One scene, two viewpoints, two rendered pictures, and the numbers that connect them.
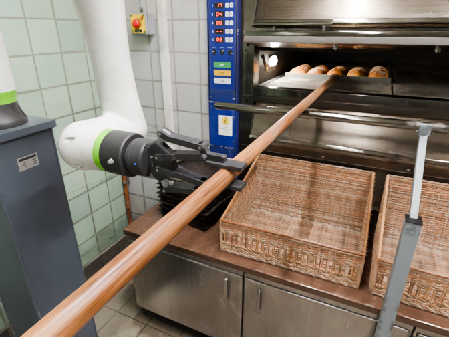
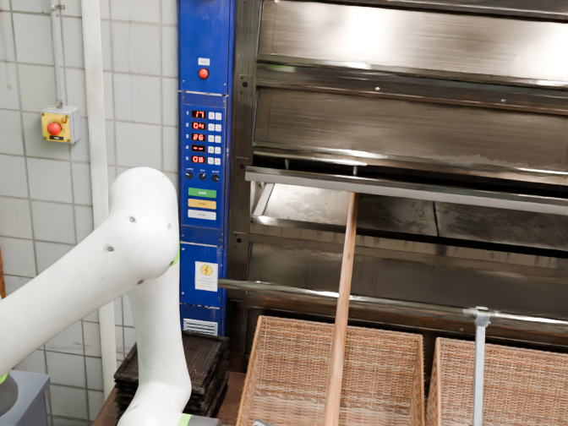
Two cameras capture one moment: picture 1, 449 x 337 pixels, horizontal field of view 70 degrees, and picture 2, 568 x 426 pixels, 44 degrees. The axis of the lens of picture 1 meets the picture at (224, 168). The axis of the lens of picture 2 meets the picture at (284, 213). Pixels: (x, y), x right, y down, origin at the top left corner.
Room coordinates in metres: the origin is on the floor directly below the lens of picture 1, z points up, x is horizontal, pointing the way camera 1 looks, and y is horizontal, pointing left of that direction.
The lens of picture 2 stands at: (-0.37, 0.42, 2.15)
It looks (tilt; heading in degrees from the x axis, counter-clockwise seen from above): 25 degrees down; 341
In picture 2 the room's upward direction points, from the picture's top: 4 degrees clockwise
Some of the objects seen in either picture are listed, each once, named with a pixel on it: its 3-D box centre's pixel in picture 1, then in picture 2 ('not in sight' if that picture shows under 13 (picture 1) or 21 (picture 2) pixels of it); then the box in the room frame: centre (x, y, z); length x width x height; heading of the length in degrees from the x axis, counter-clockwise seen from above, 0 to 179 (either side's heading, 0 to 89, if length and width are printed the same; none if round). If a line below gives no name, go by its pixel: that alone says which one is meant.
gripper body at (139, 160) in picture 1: (155, 159); not in sight; (0.60, 0.14, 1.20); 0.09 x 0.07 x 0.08; 65
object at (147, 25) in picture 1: (141, 23); (60, 124); (1.81, 0.42, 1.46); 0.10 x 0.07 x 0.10; 65
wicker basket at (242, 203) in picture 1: (299, 209); (332, 401); (1.21, -0.33, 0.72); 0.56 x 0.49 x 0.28; 66
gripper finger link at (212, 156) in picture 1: (212, 152); not in sight; (0.54, 0.02, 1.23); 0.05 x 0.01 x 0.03; 65
